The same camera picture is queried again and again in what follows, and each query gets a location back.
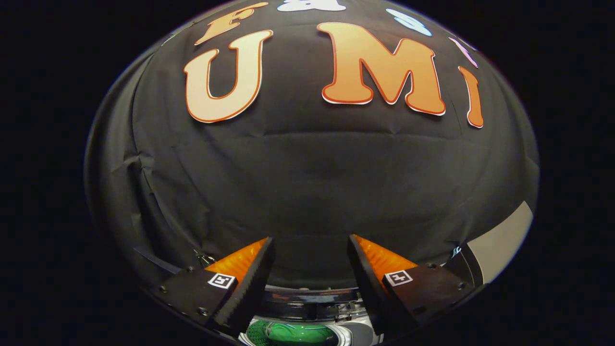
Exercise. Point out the grey washing machine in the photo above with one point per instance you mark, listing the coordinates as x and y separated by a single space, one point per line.
355 331

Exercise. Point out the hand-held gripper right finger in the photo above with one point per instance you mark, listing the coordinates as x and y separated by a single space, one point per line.
370 288

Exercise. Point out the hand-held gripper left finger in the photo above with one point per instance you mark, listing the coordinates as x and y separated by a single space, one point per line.
250 288

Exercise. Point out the green polo shirt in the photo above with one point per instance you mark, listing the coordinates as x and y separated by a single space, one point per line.
298 334

